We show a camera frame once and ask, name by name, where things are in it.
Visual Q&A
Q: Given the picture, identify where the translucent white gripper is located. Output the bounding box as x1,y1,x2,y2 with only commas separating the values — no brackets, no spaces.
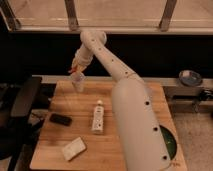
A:
71,46,93,72

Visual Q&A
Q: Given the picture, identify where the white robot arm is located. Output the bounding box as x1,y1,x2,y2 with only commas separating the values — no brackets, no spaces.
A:
71,30,173,171

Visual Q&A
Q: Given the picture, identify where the translucent ceramic cup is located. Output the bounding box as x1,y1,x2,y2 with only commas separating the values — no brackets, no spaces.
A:
70,72,85,93

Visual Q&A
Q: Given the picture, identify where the white squeeze tube bottle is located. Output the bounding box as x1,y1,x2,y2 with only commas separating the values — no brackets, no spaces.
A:
91,100,104,134

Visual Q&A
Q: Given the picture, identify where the black rectangular phone-like block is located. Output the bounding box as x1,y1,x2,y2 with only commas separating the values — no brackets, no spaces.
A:
49,113,72,126

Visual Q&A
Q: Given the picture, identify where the wooden cutting board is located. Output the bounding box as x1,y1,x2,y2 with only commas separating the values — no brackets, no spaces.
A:
29,80,188,171

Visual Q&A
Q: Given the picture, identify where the black office chair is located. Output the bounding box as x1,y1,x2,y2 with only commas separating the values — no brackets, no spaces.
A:
0,77,42,171

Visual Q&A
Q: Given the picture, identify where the white sponge block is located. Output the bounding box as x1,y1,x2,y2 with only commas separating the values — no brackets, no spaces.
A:
62,137,86,161

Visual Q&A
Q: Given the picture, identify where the grey tape roll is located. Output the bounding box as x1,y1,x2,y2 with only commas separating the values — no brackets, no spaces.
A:
179,70,202,87

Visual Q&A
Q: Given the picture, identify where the green plate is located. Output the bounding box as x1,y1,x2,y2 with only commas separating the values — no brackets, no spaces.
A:
160,126,177,160

